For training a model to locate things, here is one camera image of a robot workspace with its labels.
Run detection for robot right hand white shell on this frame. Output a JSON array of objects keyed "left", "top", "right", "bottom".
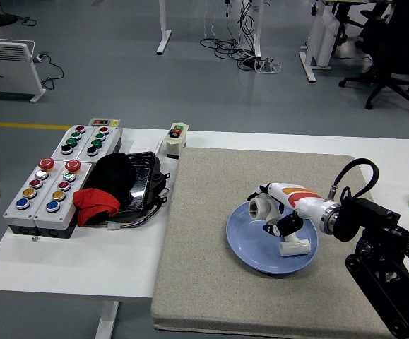
[{"left": 247, "top": 182, "right": 329, "bottom": 238}]

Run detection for white tee pipe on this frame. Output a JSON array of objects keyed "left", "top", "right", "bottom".
[
  {"left": 248, "top": 196, "right": 280, "bottom": 225},
  {"left": 278, "top": 235, "right": 312, "bottom": 258}
]

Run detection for blue plate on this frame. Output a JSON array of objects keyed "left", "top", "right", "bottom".
[{"left": 225, "top": 201, "right": 320, "bottom": 277}]

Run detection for grey-brown mat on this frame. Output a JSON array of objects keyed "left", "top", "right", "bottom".
[{"left": 150, "top": 147, "right": 403, "bottom": 336}]

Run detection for black plastic tray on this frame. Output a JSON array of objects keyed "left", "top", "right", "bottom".
[{"left": 83, "top": 150, "right": 161, "bottom": 213}]

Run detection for white desk with side panel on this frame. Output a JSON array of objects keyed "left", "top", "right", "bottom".
[{"left": 298, "top": 0, "right": 346, "bottom": 84}]

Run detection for white paper sheet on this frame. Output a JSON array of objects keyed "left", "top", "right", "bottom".
[{"left": 124, "top": 138, "right": 163, "bottom": 156}]

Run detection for white desk leg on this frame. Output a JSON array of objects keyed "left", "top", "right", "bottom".
[
  {"left": 249, "top": 0, "right": 263, "bottom": 59},
  {"left": 155, "top": 0, "right": 172, "bottom": 55}
]

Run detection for black office chair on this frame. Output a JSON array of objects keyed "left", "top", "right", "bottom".
[{"left": 338, "top": 0, "right": 409, "bottom": 114}]

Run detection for black cloth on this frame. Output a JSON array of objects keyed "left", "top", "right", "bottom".
[{"left": 83, "top": 152, "right": 137, "bottom": 199}]

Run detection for red cloth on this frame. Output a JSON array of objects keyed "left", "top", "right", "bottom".
[{"left": 72, "top": 188, "right": 121, "bottom": 227}]

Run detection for grey box, red green black buttons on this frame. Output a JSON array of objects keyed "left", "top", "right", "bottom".
[
  {"left": 78, "top": 126, "right": 124, "bottom": 162},
  {"left": 50, "top": 124, "right": 95, "bottom": 160}
]

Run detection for white table leg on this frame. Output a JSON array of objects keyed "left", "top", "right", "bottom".
[{"left": 94, "top": 300, "right": 120, "bottom": 339}]

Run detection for grey box with red mushroom button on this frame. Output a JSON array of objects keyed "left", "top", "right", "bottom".
[
  {"left": 33, "top": 160, "right": 94, "bottom": 239},
  {"left": 2, "top": 158, "right": 66, "bottom": 236}
]

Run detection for white panel heater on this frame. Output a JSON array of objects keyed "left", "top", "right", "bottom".
[{"left": 0, "top": 37, "right": 47, "bottom": 104}]

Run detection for cream switch box, green red buttons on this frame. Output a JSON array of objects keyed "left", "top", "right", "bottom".
[{"left": 164, "top": 122, "right": 190, "bottom": 160}]

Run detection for black device with cables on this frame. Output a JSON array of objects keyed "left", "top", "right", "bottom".
[{"left": 146, "top": 170, "right": 172, "bottom": 206}]

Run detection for black floor cable bundle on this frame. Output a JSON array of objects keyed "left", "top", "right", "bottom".
[{"left": 199, "top": 0, "right": 262, "bottom": 71}]

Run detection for wire bundle with white connector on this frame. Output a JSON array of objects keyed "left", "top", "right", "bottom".
[{"left": 97, "top": 206, "right": 162, "bottom": 231}]

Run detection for small grey rocker switch box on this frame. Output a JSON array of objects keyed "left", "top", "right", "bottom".
[{"left": 88, "top": 117, "right": 122, "bottom": 129}]

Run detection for heater plug and black cord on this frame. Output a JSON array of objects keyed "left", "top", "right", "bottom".
[{"left": 33, "top": 52, "right": 65, "bottom": 90}]

